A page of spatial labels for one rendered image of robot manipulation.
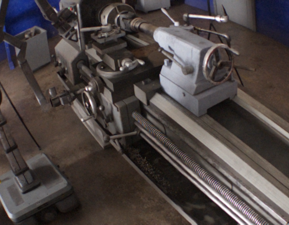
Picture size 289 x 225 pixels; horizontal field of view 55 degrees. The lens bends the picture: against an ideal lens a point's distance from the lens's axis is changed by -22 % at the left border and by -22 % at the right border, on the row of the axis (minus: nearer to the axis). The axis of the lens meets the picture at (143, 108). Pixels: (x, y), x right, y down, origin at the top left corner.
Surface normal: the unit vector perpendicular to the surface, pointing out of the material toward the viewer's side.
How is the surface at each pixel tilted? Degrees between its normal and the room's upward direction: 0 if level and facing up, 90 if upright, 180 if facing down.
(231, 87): 90
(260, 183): 36
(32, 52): 90
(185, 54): 76
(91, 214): 0
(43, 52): 90
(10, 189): 0
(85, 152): 0
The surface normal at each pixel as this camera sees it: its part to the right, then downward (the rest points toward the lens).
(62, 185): -0.11, -0.82
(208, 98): 0.51, 0.43
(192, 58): -0.85, 0.15
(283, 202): -0.59, -0.45
